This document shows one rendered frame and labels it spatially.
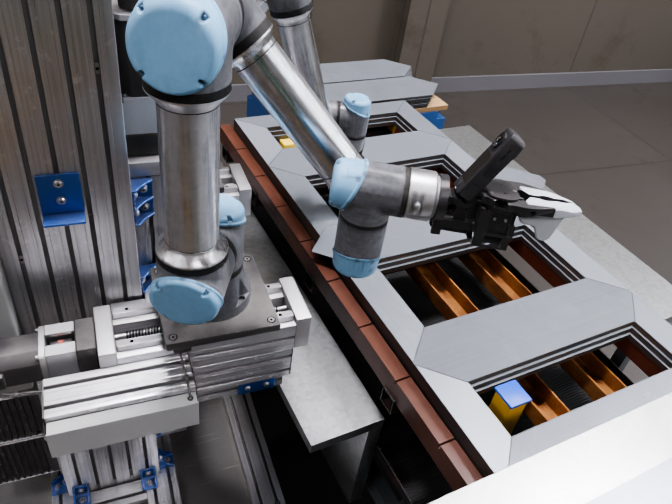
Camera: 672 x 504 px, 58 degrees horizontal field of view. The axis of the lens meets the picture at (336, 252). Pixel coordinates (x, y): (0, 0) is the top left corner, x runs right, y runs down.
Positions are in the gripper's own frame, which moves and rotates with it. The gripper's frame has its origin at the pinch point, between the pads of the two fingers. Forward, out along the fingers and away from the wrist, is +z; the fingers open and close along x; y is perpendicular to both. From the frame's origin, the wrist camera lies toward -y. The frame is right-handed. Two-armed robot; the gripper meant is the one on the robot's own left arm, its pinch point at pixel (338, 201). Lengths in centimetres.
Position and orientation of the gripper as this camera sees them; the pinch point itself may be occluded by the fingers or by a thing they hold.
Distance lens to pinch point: 185.1
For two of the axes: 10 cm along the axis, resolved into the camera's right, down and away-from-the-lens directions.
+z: -1.3, 7.7, 6.2
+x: 8.8, -2.0, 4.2
